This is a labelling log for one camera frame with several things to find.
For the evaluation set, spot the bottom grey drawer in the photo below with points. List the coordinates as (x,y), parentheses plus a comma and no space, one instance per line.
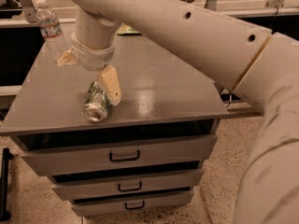
(133,203)

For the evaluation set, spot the black stand on floor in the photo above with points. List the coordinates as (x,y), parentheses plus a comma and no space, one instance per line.
(6,157)

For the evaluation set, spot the green snack bag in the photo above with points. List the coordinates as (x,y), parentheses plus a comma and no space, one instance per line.
(127,30)

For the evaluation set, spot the top grey drawer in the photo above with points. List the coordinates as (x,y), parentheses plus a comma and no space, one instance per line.
(93,158)

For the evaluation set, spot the grey drawer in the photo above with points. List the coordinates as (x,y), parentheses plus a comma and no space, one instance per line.
(113,186)
(93,158)
(133,203)

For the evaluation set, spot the middle grey drawer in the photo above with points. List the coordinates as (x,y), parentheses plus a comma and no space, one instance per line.
(113,186)

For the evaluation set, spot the grey drawer cabinet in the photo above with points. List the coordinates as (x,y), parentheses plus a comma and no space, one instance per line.
(161,97)

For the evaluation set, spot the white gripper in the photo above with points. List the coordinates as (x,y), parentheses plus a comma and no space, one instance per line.
(92,58)

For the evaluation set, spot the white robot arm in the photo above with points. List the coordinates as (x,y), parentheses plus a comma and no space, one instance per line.
(258,66)

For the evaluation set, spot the green soda can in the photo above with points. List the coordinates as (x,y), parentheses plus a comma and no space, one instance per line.
(97,106)

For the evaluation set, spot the clear plastic water bottle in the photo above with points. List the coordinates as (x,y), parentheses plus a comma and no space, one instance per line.
(51,30)

